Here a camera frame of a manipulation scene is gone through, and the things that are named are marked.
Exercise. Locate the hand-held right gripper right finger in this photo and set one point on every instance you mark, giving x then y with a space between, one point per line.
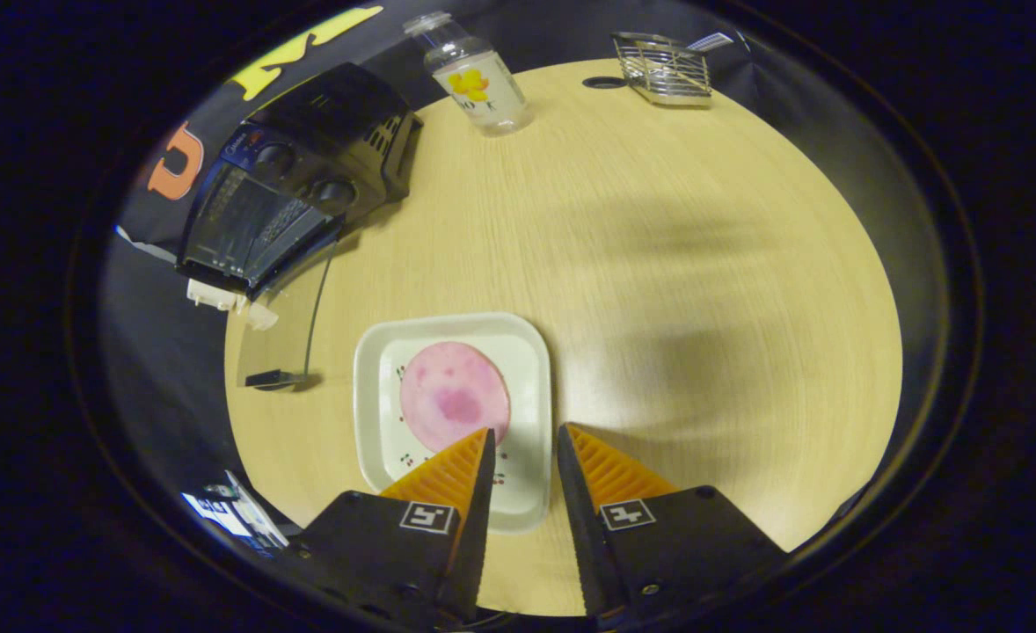
584 536

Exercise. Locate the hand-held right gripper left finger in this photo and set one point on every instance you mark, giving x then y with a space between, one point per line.
474 527

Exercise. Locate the pink ham slice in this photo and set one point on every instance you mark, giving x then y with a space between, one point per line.
452 387

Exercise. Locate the white square plate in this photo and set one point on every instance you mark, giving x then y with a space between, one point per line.
377 422

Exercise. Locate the black electric oven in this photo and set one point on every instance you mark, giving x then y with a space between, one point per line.
324 132

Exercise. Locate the clear glass bottle yellow label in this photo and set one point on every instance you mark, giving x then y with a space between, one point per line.
478 83

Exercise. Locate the small black bottle cap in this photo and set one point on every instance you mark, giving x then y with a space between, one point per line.
604 82

